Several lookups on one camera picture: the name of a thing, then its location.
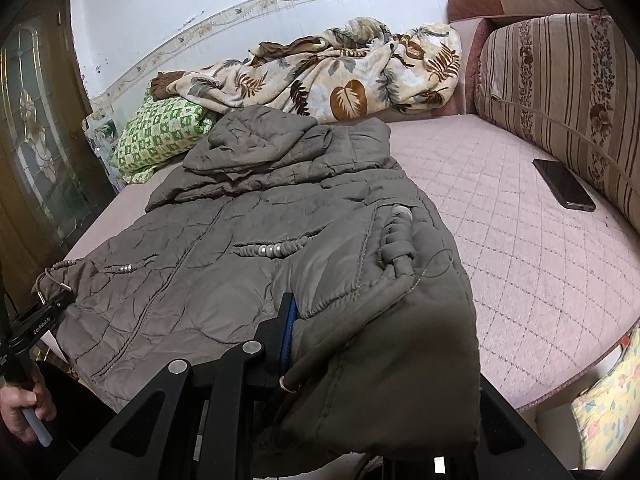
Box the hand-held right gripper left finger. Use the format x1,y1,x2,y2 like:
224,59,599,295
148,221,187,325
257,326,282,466
57,292,301,480

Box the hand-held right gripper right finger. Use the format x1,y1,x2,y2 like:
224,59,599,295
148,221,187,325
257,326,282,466
477,372,576,480

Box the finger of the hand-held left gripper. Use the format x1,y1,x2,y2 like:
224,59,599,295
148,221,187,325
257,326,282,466
34,291,77,319

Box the grey-brown quilted hooded jacket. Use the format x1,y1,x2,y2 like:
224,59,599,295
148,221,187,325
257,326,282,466
32,107,483,453

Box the person's left hand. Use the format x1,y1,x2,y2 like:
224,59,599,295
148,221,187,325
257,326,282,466
0,364,58,444

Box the yellow floral pillow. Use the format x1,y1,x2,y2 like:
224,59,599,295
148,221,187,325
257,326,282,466
570,330,640,471

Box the wooden stained glass door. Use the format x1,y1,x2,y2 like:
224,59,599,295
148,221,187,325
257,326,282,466
0,5,113,311

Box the clear plastic bag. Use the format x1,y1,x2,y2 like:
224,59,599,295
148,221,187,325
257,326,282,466
82,110,126,196

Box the green checkered pillow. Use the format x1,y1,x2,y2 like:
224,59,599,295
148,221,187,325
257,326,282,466
111,96,218,185

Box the brown knitted cloth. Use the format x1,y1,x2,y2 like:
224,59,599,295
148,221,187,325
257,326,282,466
151,71,188,102

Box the leaf print blanket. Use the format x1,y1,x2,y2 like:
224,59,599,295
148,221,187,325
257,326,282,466
172,17,463,123

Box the black smartphone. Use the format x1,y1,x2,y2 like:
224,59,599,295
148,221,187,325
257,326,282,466
532,158,597,212

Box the striped floral backrest cushion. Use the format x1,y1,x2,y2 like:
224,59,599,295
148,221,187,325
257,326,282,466
474,12,640,261

